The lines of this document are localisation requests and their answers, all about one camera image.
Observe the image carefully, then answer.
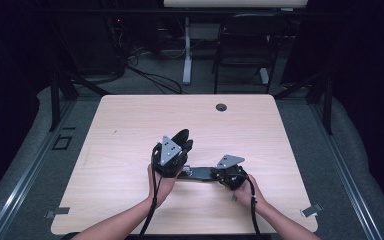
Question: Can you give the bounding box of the grey tape piece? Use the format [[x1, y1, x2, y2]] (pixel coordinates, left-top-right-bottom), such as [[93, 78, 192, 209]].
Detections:
[[44, 206, 71, 220], [300, 202, 324, 218]]

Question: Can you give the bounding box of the aluminium floor rail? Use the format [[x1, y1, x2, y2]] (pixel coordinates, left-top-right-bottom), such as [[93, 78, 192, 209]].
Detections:
[[309, 103, 384, 240], [0, 99, 76, 240]]

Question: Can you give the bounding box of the person's right hand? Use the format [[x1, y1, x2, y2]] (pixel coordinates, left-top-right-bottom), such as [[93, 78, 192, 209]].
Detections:
[[233, 174, 268, 209]]

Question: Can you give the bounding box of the black folding chair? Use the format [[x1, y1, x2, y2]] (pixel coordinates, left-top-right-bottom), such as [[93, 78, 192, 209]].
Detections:
[[212, 13, 289, 95]]

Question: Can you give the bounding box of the white desk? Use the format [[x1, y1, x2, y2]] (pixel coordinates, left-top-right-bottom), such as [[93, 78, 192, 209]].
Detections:
[[163, 0, 311, 86]]

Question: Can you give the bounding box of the black metal frame stand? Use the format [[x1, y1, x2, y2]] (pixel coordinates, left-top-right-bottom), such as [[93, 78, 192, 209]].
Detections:
[[48, 63, 111, 133], [273, 71, 334, 136]]

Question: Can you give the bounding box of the person's left hand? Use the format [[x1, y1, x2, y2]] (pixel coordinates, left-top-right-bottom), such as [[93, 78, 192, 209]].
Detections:
[[147, 164, 181, 208]]

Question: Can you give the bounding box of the black stapler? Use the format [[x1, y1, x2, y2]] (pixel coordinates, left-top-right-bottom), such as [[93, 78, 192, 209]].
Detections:
[[169, 128, 223, 184]]

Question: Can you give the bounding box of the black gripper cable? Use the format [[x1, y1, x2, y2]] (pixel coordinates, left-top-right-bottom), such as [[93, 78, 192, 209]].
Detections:
[[138, 149, 163, 240], [236, 172, 263, 238]]

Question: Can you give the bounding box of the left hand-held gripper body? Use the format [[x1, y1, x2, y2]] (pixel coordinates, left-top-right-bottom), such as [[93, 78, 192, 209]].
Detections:
[[151, 135, 189, 178]]

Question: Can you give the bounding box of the tangle of cables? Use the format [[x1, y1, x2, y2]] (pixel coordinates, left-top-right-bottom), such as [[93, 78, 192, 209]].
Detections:
[[126, 45, 186, 68]]

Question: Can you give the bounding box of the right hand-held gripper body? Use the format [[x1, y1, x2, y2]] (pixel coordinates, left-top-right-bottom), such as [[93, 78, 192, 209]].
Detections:
[[213, 154, 249, 192]]

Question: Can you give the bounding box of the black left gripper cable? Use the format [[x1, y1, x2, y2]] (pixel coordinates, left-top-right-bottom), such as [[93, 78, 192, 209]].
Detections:
[[138, 149, 163, 240]]

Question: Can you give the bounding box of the black metal crossbar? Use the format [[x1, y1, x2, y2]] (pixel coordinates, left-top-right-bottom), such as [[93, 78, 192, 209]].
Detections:
[[29, 7, 348, 15]]

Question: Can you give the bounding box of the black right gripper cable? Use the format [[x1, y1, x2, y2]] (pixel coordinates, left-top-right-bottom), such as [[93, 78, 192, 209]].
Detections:
[[236, 172, 263, 238]]

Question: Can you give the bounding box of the black floor cable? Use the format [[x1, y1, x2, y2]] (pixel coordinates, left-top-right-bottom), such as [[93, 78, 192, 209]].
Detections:
[[126, 64, 184, 95]]

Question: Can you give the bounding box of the dark computer tower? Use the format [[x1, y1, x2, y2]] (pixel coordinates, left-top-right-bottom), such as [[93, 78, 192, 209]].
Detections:
[[73, 14, 126, 78]]

